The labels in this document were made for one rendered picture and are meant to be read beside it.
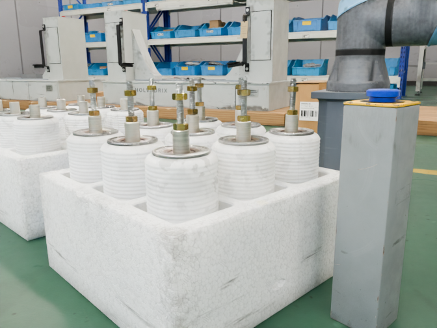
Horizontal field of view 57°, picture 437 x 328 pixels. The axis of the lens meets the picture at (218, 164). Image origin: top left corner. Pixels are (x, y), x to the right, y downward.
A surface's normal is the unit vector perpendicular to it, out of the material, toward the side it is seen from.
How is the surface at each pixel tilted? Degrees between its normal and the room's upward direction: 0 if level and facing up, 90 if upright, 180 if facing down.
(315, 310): 0
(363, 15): 86
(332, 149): 90
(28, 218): 90
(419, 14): 90
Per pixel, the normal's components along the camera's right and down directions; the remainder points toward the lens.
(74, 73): 0.88, 0.11
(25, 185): 0.73, 0.15
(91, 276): -0.72, 0.16
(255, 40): -0.48, 0.21
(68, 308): 0.00, -0.97
